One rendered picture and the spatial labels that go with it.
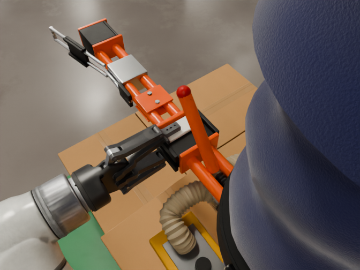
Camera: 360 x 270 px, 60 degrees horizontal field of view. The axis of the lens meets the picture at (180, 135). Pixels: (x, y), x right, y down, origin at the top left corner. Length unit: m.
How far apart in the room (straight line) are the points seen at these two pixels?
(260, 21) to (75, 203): 0.40
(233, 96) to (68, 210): 1.23
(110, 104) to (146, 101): 1.71
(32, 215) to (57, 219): 0.03
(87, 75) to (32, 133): 0.62
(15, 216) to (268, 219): 0.36
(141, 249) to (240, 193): 0.53
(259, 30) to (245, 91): 1.47
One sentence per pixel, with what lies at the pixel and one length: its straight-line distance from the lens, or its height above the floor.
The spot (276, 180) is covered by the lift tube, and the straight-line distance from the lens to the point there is 0.20.
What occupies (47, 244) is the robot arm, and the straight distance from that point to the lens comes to 0.52.
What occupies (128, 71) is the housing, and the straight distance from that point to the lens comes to 0.68.
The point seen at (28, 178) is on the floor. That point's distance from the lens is 2.14.
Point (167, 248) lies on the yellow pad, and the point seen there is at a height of 1.13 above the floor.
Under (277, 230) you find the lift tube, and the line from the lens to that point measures 0.26.
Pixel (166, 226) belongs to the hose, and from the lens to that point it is 0.56.
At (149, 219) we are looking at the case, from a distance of 0.81.
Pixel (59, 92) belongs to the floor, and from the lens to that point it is 2.51.
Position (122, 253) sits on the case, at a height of 0.94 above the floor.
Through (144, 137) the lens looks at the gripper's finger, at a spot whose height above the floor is 1.29.
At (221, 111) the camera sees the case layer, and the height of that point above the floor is 0.54.
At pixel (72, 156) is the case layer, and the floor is 0.54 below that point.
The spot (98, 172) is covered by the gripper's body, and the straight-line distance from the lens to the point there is 0.51.
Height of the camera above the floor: 1.70
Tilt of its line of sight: 54 degrees down
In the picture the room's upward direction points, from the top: straight up
